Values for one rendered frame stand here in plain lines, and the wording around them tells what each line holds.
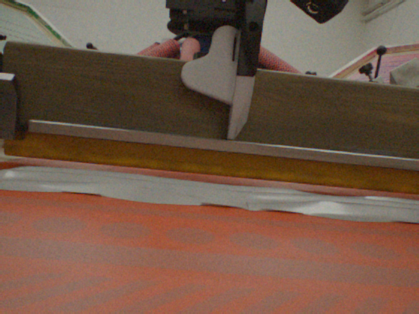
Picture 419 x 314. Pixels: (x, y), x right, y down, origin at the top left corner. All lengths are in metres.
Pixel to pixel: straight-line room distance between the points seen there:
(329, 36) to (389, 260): 4.75
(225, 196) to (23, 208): 0.12
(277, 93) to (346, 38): 4.66
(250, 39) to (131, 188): 0.14
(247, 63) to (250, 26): 0.03
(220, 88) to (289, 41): 4.44
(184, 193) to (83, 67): 0.15
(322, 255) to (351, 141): 0.19
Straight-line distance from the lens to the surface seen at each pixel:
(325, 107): 0.33
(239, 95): 0.29
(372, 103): 0.35
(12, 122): 0.33
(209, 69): 0.30
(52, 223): 0.18
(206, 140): 0.30
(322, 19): 0.36
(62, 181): 0.25
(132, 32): 4.64
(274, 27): 4.72
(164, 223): 0.18
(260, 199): 0.24
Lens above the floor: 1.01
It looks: 5 degrees down
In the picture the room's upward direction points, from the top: 6 degrees clockwise
